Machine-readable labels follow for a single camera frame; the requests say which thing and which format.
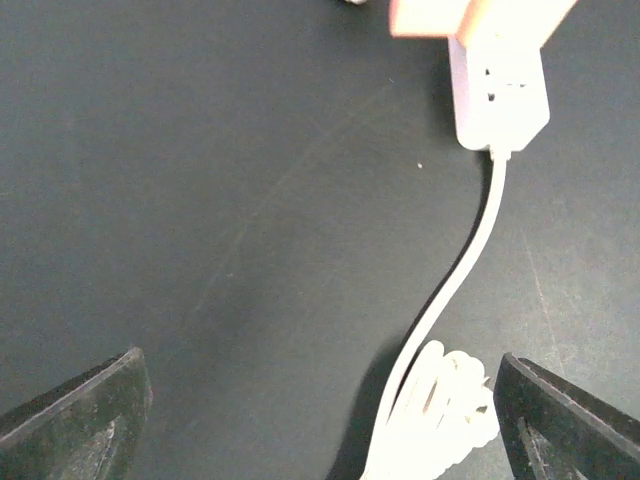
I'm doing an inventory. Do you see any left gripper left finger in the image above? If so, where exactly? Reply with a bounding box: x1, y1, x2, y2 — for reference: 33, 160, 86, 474
1, 347, 152, 479

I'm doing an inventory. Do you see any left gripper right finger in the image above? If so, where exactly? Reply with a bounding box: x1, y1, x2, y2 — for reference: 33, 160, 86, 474
493, 353, 639, 479

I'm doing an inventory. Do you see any white cable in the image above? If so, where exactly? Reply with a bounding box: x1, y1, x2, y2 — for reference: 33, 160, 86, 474
359, 149, 509, 480

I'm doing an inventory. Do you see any white socket adapter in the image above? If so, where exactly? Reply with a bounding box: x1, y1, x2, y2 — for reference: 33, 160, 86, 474
448, 37, 550, 159

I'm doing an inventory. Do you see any pink round object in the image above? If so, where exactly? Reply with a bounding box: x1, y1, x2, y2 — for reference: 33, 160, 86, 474
389, 0, 576, 50

